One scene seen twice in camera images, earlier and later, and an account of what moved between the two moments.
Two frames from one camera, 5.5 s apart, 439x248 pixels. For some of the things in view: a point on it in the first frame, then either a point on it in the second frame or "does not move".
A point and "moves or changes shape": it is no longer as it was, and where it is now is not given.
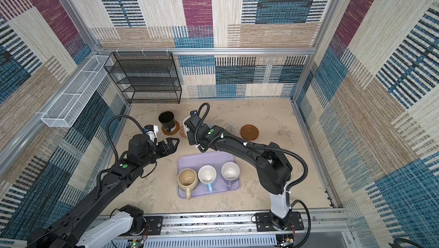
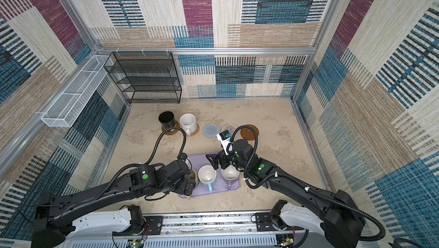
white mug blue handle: (207, 174) does not move
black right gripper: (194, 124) to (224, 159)
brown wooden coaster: (172, 131) does not move
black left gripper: (166, 152) to (184, 189)
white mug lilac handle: (230, 171) does not move
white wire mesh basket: (61, 113) does not move
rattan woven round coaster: (182, 131) moves or changes shape
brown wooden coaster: (249, 132) does not move
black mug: (167, 120) does not move
